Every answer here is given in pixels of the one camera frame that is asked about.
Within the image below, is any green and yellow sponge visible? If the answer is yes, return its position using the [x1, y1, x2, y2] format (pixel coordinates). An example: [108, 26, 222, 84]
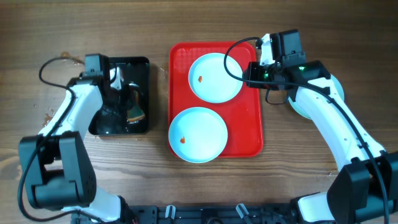
[127, 102, 146, 123]

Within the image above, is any light blue plate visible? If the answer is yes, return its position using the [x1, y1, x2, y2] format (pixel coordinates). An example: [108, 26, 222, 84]
[188, 53, 243, 103]
[169, 107, 228, 164]
[288, 75, 345, 119]

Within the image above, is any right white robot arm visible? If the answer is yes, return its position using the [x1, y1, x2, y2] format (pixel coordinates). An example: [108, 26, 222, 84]
[243, 30, 397, 223]

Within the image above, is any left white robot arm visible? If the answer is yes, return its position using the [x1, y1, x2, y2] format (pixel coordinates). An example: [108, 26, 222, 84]
[17, 54, 136, 223]

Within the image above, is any black water tray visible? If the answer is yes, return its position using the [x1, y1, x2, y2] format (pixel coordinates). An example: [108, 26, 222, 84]
[89, 57, 150, 135]

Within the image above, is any red plastic tray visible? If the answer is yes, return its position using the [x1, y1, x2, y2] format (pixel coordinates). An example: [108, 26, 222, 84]
[168, 41, 264, 158]

